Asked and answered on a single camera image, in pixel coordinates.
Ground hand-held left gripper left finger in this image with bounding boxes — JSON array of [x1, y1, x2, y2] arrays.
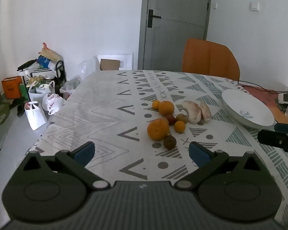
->
[[22, 141, 111, 190]]

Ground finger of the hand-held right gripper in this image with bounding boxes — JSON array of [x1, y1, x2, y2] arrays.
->
[[257, 129, 288, 161], [274, 123, 288, 135]]

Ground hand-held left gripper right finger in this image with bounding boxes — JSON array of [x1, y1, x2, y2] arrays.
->
[[175, 141, 266, 190]]

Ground dark brown kiwi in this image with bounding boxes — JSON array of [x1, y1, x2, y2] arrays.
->
[[163, 135, 177, 149]]

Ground white plate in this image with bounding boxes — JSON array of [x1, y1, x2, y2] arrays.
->
[[221, 89, 275, 129]]

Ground large orange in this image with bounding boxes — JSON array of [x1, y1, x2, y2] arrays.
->
[[158, 101, 175, 116], [147, 117, 170, 141]]

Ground patterned white tablecloth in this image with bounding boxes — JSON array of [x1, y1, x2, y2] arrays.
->
[[26, 70, 288, 224]]

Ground white bag with red print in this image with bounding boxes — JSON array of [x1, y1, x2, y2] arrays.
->
[[42, 93, 65, 116]]

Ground white plastic bag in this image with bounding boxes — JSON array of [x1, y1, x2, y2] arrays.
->
[[25, 101, 48, 131]]

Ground clear plastic bag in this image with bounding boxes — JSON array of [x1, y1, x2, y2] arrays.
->
[[60, 75, 82, 100]]

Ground white tote bag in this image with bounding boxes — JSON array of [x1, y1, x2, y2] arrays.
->
[[28, 80, 56, 102]]

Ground black shoes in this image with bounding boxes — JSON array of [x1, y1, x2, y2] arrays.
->
[[11, 98, 27, 117]]

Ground black trolley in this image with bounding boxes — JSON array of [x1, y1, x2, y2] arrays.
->
[[55, 60, 67, 90]]

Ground brown cardboard box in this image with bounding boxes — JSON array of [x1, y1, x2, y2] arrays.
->
[[100, 59, 121, 71]]

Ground orange chair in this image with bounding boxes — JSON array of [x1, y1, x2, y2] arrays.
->
[[182, 38, 240, 81]]

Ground orange box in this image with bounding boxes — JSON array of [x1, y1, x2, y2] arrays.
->
[[1, 76, 23, 99]]

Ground blue bag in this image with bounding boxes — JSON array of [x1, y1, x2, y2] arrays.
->
[[37, 55, 51, 69]]

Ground brown paper bag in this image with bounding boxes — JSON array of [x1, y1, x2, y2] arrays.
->
[[38, 42, 62, 62]]

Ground grey door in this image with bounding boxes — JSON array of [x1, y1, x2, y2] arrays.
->
[[137, 0, 212, 71]]

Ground black cable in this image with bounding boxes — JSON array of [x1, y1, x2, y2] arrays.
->
[[238, 80, 288, 94]]

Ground black door handle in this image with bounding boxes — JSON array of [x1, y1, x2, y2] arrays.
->
[[147, 9, 162, 28]]

